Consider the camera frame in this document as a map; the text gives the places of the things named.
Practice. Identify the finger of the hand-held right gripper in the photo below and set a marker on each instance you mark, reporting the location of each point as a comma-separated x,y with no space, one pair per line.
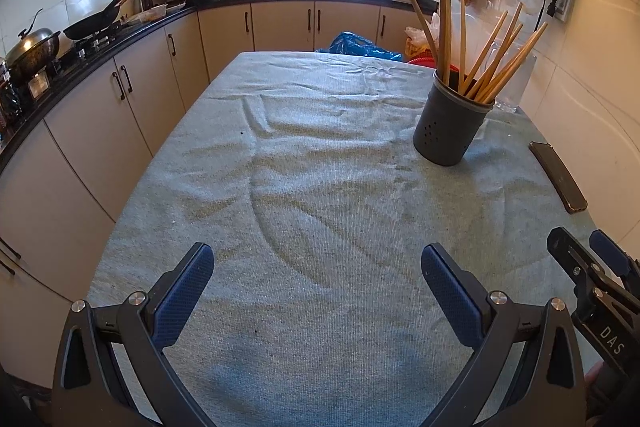
575,262
611,254

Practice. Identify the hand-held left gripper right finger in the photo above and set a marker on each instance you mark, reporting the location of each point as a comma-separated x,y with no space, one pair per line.
450,297

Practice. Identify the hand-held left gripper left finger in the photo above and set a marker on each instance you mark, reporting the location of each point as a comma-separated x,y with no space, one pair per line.
182,292

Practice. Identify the grey perforated utensil holder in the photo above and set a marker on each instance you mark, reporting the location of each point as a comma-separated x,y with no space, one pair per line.
445,127

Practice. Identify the set of wooden chopsticks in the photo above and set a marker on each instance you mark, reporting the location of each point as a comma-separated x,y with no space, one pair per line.
443,32

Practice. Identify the smartphone in brown clear case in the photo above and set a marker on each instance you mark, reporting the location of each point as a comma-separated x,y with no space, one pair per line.
557,177

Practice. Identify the grey-blue table cloth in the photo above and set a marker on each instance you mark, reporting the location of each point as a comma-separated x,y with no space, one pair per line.
325,182

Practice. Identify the clear plastic pitcher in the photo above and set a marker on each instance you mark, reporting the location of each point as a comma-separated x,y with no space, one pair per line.
517,87

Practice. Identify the beige base cabinets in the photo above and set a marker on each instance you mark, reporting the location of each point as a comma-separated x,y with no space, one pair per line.
90,117

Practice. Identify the red plastic container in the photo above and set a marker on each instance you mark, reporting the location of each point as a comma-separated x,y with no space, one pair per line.
425,61

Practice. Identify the white plastic bag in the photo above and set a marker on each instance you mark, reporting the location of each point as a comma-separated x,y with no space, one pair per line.
420,37

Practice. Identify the black gas stove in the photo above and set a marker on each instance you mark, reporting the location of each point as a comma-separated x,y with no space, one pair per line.
95,44

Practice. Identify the blue plastic bag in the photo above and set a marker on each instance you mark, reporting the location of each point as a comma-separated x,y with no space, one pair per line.
357,47

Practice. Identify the white tray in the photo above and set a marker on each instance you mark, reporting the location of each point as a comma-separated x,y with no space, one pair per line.
147,13

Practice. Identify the black frying pan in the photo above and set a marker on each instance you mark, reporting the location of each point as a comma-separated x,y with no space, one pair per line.
92,26

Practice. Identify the steel wok with lid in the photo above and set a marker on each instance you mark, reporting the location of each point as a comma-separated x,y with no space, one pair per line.
32,52

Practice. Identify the black kitchen countertop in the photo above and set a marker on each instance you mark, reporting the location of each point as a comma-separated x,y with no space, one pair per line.
225,1

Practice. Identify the white wall socket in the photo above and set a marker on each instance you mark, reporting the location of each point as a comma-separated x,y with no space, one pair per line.
566,2

